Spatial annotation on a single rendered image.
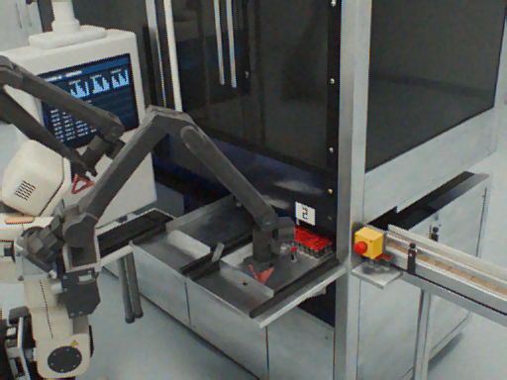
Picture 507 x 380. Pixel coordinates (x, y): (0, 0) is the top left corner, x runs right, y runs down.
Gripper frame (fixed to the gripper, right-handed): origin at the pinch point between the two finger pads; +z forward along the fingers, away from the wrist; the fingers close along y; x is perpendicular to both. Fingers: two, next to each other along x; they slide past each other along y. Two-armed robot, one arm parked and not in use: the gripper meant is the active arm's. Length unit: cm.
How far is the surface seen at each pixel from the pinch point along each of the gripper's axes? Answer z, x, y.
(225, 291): 3.3, 7.7, -8.0
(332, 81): -62, -5, 22
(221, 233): 1.1, 36.2, 15.3
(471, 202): -1, -14, 112
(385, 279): -0.7, -25.7, 30.9
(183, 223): 1, 53, 10
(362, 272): -0.4, -18.0, 29.3
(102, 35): -66, 91, 3
